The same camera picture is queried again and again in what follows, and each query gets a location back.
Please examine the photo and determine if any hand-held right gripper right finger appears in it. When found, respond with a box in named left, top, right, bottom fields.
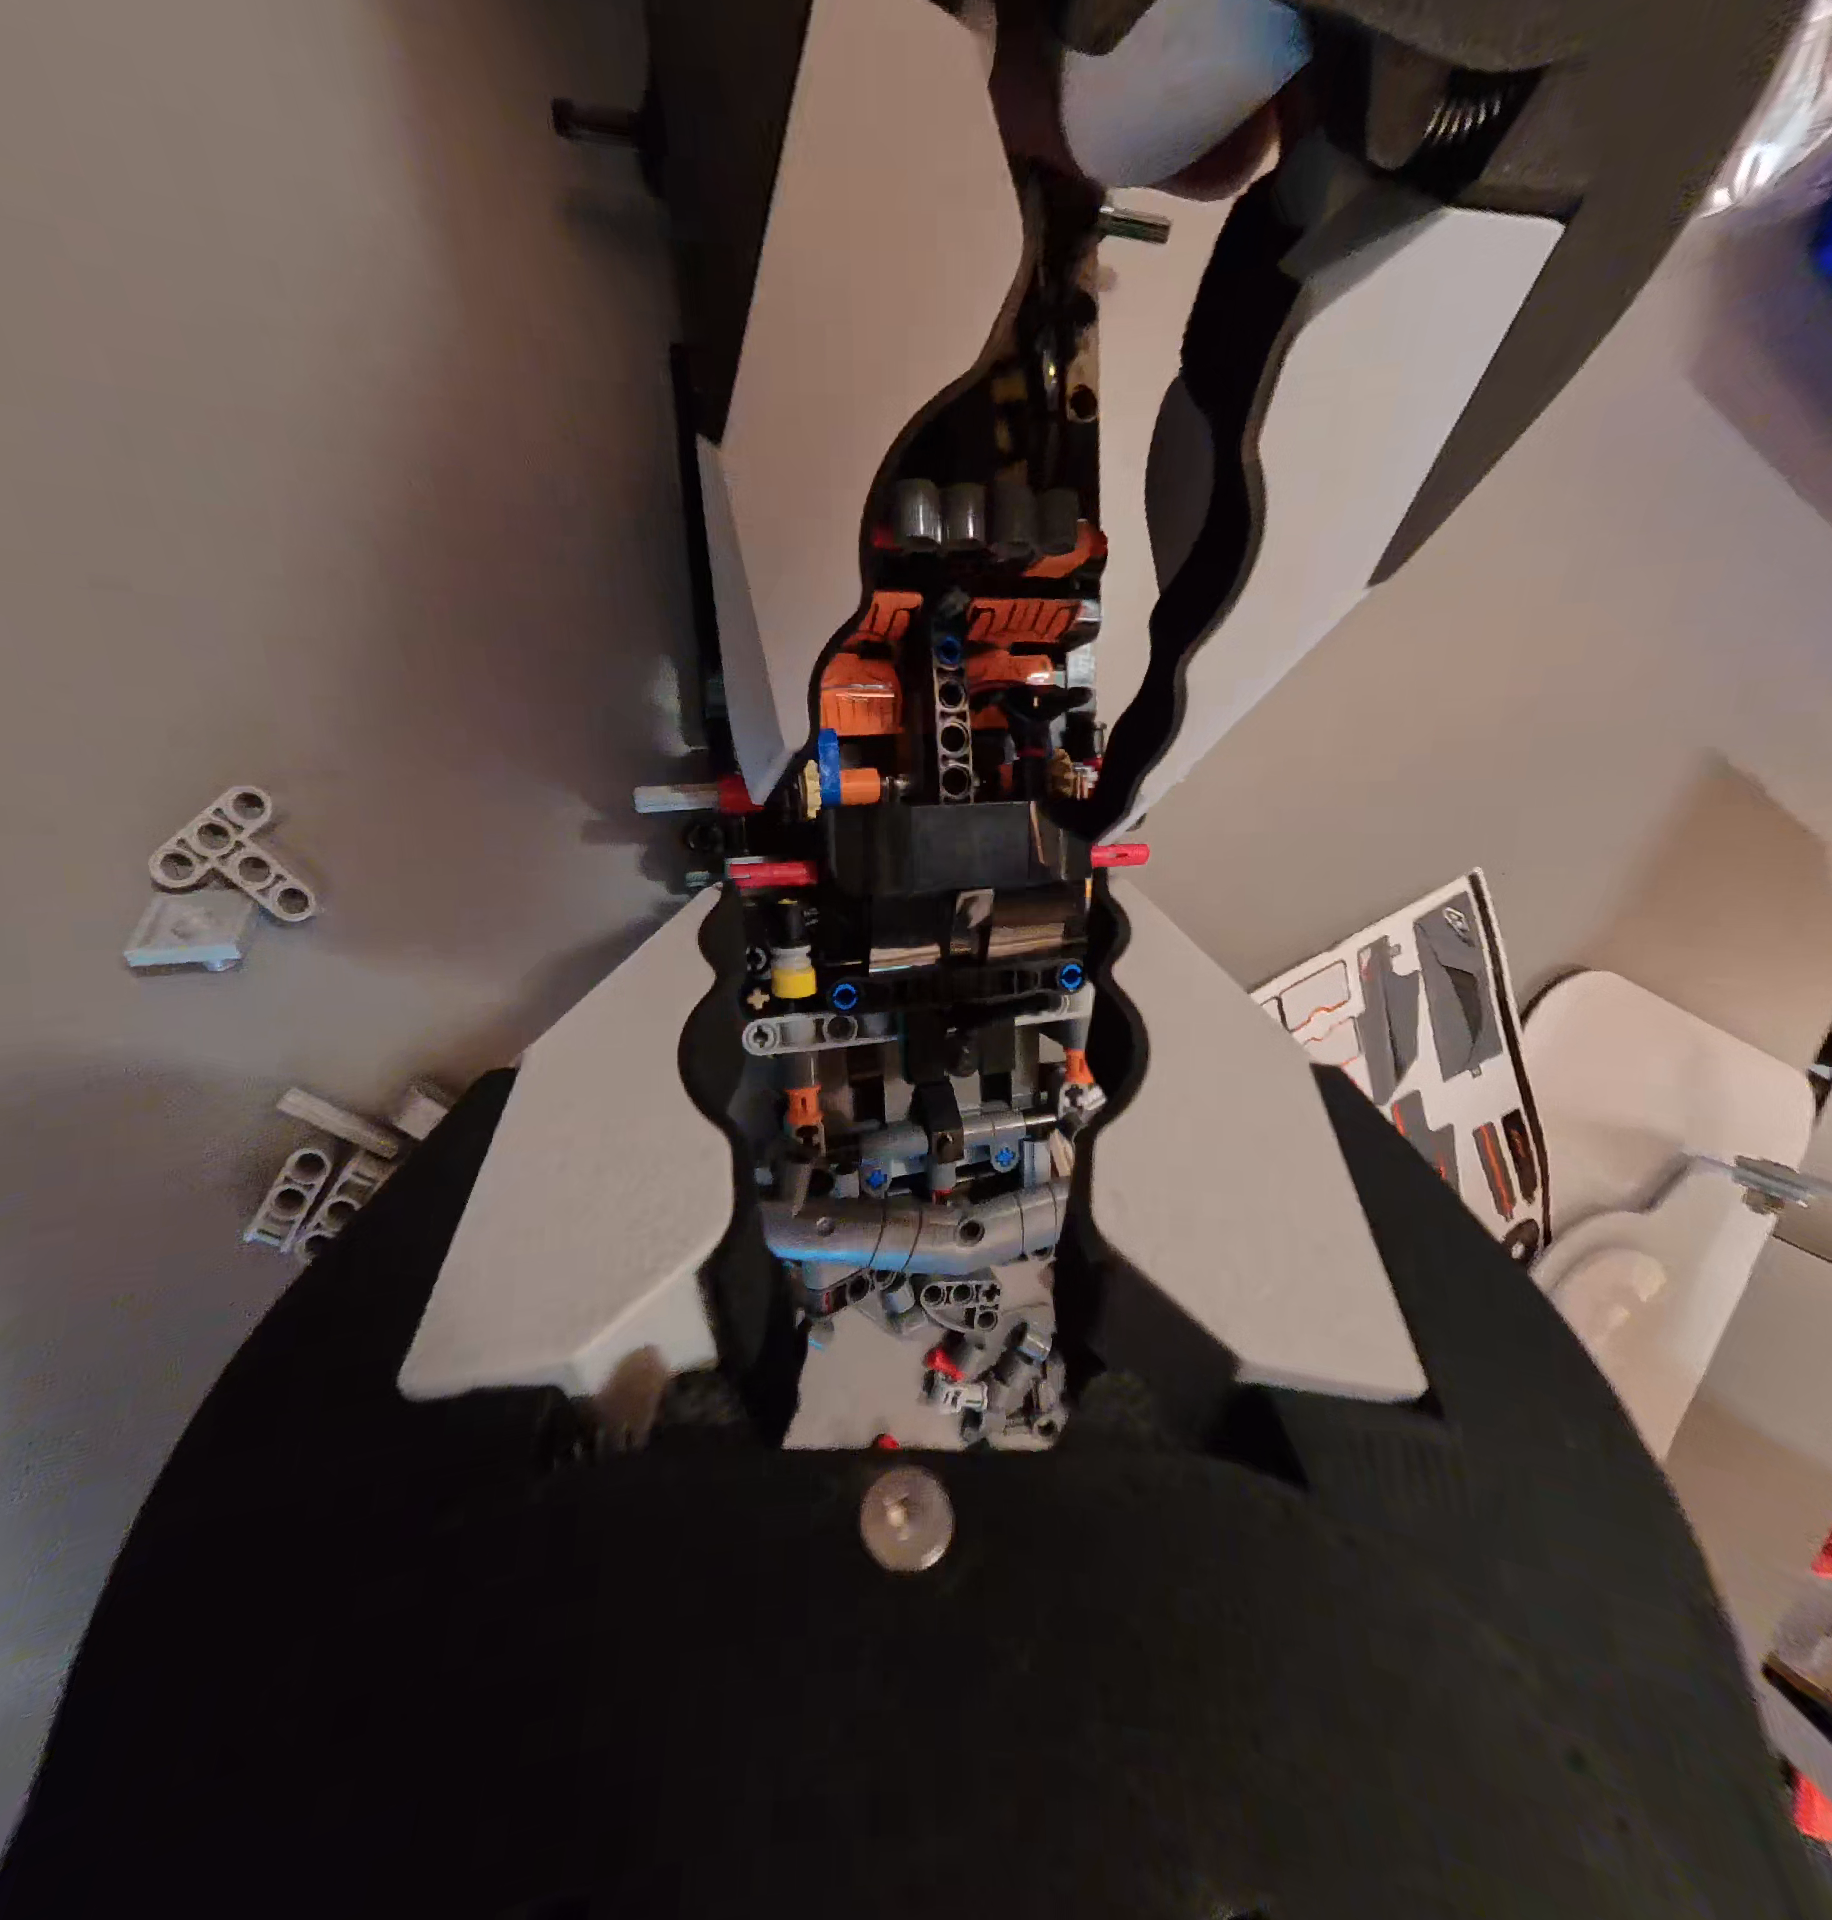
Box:
left=1088, top=874, right=1432, bottom=1404

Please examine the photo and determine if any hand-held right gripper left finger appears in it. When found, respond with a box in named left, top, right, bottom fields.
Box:
left=399, top=894, right=745, bottom=1404

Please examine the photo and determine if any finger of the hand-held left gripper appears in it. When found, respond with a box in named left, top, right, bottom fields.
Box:
left=1088, top=141, right=1571, bottom=838
left=698, top=0, right=1053, bottom=811

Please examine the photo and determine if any lego car model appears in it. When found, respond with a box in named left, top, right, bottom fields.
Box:
left=553, top=89, right=1157, bottom=1329

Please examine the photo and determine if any pale lego bar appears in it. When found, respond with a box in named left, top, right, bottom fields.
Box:
left=275, top=1087, right=407, bottom=1158

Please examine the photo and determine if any pile of dark grey lego pieces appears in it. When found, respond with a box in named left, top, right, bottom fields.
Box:
left=796, top=1267, right=1076, bottom=1448

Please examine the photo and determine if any light grey T-shaped lego beam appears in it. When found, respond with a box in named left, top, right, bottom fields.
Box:
left=147, top=784, right=321, bottom=923

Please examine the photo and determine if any person's left hand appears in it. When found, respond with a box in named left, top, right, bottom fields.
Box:
left=988, top=12, right=1308, bottom=199

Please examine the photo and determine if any sticker sheet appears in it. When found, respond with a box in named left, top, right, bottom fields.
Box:
left=1249, top=868, right=1551, bottom=1261

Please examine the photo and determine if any white desk lamp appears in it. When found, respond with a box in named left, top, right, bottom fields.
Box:
left=1517, top=966, right=1832, bottom=1448

